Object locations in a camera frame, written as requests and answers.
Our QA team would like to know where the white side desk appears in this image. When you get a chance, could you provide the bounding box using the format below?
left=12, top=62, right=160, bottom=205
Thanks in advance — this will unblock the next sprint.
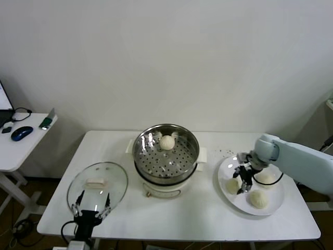
left=0, top=112, right=58, bottom=217

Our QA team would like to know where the black floor cable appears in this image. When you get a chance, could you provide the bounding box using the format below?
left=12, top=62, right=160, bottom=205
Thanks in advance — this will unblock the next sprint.
left=9, top=218, right=42, bottom=248

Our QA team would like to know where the black laptop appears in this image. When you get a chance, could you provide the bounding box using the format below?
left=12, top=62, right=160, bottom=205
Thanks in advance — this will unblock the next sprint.
left=0, top=79, right=15, bottom=128

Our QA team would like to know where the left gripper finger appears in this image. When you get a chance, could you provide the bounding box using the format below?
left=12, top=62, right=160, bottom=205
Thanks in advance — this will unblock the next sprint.
left=100, top=193, right=112, bottom=218
left=71, top=190, right=85, bottom=217

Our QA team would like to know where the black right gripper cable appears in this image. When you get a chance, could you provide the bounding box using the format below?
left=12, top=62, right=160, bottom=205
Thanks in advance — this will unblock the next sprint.
left=252, top=171, right=284, bottom=186

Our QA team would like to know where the round glass lid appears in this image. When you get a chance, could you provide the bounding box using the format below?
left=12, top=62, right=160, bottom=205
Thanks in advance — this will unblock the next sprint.
left=67, top=161, right=129, bottom=218

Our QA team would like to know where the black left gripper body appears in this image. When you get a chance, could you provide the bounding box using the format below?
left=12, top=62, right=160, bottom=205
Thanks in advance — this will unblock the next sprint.
left=74, top=209, right=104, bottom=240

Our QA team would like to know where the perforated steel steamer basket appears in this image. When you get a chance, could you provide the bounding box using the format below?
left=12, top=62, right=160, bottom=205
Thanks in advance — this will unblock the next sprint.
left=132, top=124, right=200, bottom=184

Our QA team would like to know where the white electric cooker pot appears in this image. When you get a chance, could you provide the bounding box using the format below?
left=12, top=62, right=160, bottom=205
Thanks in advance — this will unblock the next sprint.
left=125, top=139, right=208, bottom=200

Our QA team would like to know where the blue computer mouse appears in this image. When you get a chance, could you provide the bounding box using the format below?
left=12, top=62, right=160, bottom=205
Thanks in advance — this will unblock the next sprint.
left=10, top=126, right=34, bottom=142

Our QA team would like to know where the white round plate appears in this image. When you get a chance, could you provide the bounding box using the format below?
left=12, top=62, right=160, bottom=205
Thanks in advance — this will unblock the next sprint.
left=217, top=155, right=285, bottom=217

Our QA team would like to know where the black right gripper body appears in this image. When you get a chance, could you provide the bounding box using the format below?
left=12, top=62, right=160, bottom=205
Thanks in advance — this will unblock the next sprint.
left=238, top=166, right=257, bottom=187

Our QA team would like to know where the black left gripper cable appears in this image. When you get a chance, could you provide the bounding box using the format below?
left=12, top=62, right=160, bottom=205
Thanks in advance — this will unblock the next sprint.
left=61, top=220, right=79, bottom=242

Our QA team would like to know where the thin black desk cable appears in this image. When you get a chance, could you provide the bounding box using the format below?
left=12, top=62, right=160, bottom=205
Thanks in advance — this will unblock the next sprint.
left=11, top=107, right=33, bottom=122

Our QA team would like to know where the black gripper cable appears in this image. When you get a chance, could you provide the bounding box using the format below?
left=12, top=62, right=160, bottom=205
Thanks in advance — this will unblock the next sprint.
left=61, top=220, right=79, bottom=242
left=252, top=171, right=284, bottom=186

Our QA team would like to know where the white steamed baozi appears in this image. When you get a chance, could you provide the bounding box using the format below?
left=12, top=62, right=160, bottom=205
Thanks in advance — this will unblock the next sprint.
left=247, top=189, right=268, bottom=209
left=159, top=135, right=174, bottom=151
left=256, top=173, right=276, bottom=189
left=225, top=179, right=240, bottom=195

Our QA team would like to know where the green and white device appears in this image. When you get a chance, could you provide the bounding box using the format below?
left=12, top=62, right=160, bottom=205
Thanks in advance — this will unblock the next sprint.
left=39, top=108, right=58, bottom=131

